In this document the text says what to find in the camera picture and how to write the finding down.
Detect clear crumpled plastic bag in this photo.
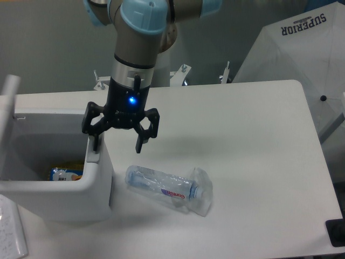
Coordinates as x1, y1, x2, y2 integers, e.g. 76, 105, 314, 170
171, 167, 213, 217

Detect white umbrella with lettering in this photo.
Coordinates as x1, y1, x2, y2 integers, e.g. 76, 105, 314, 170
233, 2, 344, 132

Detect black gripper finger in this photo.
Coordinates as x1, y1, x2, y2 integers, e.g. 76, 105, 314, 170
81, 101, 111, 152
133, 108, 160, 153

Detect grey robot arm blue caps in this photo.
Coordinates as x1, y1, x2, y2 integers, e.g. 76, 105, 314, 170
81, 0, 222, 153

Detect white bracket with bolt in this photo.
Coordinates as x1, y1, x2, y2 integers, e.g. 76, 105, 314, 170
219, 60, 232, 84

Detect black device at table edge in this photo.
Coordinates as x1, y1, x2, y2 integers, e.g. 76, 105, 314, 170
326, 219, 344, 247

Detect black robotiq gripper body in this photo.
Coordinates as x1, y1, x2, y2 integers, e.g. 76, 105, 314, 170
101, 77, 149, 130

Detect white push-lid trash can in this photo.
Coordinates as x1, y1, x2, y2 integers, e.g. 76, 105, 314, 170
1, 75, 114, 222

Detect blue snack packet in bin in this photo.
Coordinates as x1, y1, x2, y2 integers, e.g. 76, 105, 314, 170
48, 162, 84, 181

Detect white handwritten notepad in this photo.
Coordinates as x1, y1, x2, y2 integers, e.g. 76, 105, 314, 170
1, 195, 28, 258

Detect clear plastic water bottle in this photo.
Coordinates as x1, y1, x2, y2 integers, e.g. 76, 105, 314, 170
125, 165, 187, 199

